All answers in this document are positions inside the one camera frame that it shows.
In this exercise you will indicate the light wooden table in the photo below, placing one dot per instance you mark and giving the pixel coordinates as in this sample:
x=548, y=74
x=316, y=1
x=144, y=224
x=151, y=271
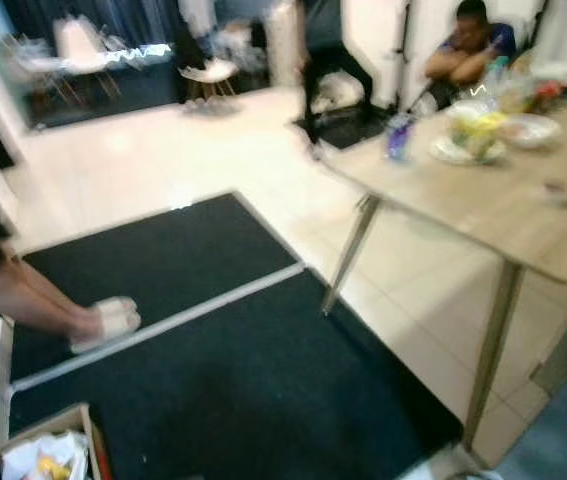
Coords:
x=483, y=200

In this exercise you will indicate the patterned round plate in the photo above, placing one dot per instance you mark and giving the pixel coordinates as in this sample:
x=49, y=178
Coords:
x=445, y=153

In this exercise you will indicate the small teal capped bottle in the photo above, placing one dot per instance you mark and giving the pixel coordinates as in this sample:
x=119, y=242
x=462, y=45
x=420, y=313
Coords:
x=495, y=75

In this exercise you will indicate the black stand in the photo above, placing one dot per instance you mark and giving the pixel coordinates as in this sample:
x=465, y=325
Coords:
x=401, y=50

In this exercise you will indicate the seated man in blue shirt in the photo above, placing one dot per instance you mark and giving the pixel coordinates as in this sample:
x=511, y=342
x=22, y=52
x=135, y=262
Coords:
x=473, y=50

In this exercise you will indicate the black floor mat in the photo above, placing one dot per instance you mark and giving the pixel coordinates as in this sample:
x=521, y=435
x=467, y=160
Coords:
x=243, y=400
x=163, y=260

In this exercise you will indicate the white slipper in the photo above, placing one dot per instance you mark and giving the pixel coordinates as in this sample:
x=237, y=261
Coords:
x=115, y=306
x=108, y=332

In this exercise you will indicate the person in black trousers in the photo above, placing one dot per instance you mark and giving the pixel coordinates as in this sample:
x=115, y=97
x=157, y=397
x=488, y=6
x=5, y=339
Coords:
x=338, y=60

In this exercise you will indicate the white chair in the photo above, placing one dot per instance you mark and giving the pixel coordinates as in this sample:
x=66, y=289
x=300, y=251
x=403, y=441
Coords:
x=208, y=72

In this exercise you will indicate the purple drink can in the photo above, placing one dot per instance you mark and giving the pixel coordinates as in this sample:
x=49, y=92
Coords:
x=397, y=138

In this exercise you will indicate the white bowl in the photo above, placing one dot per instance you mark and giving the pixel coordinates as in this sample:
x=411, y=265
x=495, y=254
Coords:
x=533, y=130

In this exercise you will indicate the person's leg in black shorts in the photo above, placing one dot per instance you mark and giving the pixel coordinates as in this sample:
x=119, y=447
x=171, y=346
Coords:
x=23, y=290

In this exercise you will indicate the cardboard box of rubbish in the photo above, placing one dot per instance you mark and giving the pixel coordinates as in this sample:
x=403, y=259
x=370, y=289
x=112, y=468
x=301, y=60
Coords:
x=88, y=445

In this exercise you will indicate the tape roll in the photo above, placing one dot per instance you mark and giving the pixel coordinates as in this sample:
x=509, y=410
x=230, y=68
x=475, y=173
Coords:
x=560, y=192

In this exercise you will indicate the yellow green noodle cup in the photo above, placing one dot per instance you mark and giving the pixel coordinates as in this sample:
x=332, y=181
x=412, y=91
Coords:
x=490, y=138
x=466, y=128

